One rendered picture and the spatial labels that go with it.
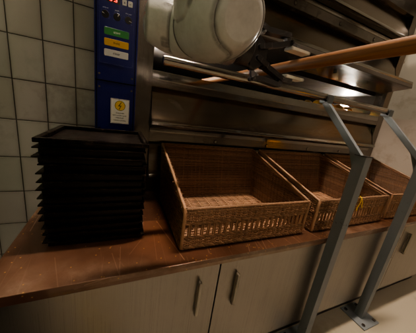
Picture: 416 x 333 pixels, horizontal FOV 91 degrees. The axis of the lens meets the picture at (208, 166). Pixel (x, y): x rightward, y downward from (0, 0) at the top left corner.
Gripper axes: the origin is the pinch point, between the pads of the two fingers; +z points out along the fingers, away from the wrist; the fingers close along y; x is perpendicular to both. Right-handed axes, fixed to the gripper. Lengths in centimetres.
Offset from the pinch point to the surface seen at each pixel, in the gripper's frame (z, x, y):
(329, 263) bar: 36, 7, 70
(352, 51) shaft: -1.2, 16.7, -0.3
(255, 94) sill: 26, -53, 3
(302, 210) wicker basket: 25, -4, 50
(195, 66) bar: -24.3, -16.3, 3.2
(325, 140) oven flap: 88, -48, 24
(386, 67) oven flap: 136, -52, -34
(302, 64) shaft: -1.1, 3.5, 0.4
